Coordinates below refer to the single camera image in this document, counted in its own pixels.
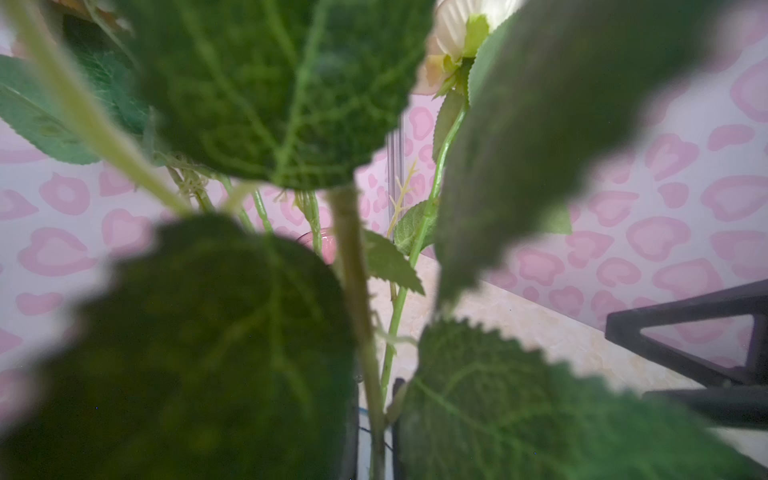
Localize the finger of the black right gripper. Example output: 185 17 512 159
605 280 767 386
644 386 767 429

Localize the pink double rose stem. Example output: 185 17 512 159
1 1 753 479

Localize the red grey glass vase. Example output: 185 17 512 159
297 228 337 265

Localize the aluminium frame post right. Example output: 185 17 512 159
386 124 405 221

